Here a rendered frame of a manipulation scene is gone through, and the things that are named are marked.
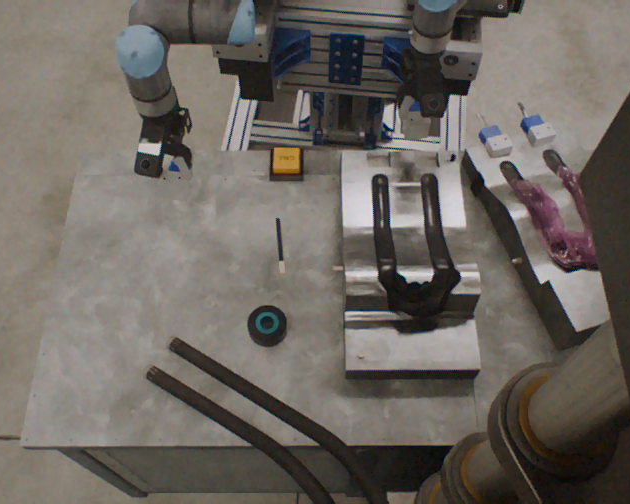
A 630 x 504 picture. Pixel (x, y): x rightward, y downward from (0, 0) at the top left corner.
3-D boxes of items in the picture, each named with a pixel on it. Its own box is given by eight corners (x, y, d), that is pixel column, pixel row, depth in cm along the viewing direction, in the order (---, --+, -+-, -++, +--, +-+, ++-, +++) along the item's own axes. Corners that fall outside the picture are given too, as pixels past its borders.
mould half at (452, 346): (339, 174, 157) (341, 138, 145) (449, 174, 157) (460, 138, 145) (344, 379, 133) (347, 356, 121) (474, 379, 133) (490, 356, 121)
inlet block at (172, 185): (181, 149, 148) (177, 134, 143) (203, 153, 147) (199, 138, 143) (162, 197, 141) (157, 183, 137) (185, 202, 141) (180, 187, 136)
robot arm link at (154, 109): (164, 106, 115) (120, 98, 116) (169, 123, 119) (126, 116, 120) (177, 74, 119) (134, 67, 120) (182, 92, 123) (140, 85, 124)
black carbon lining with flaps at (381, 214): (368, 178, 148) (371, 152, 140) (440, 178, 148) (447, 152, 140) (375, 323, 131) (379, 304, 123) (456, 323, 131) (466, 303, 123)
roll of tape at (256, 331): (260, 354, 136) (258, 348, 133) (242, 322, 139) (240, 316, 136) (294, 335, 138) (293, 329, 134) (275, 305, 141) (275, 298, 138)
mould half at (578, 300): (460, 161, 159) (470, 132, 149) (559, 136, 162) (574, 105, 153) (558, 351, 136) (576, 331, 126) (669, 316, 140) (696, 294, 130)
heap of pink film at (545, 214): (500, 183, 149) (509, 162, 142) (572, 163, 151) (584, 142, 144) (554, 282, 137) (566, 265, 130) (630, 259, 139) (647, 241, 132)
